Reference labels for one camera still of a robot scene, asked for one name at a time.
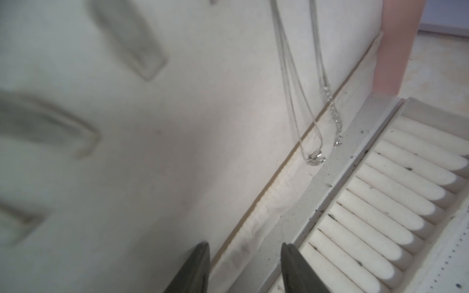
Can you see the pink jewelry box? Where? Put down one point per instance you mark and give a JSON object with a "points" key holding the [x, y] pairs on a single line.
{"points": [[131, 131]]}

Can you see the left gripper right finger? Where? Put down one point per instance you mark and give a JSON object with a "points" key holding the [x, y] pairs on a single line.
{"points": [[298, 276]]}

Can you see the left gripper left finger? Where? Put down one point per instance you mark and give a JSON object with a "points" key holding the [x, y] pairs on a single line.
{"points": [[193, 277]]}

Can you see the purple placemat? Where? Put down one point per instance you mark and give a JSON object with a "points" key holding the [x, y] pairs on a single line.
{"points": [[450, 17]]}

